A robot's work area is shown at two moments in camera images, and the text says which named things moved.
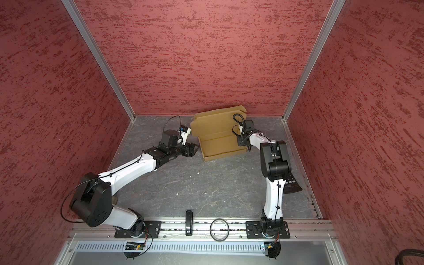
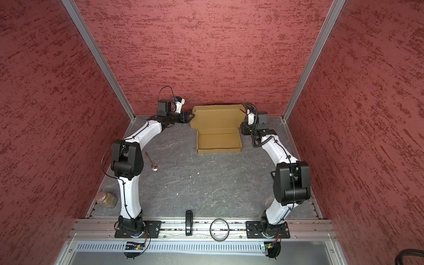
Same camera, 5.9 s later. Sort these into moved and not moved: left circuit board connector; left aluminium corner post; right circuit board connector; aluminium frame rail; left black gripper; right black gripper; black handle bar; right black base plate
Moved: right black gripper; left black gripper
Not moved: black handle bar; aluminium frame rail; right black base plate; left circuit board connector; right circuit board connector; left aluminium corner post
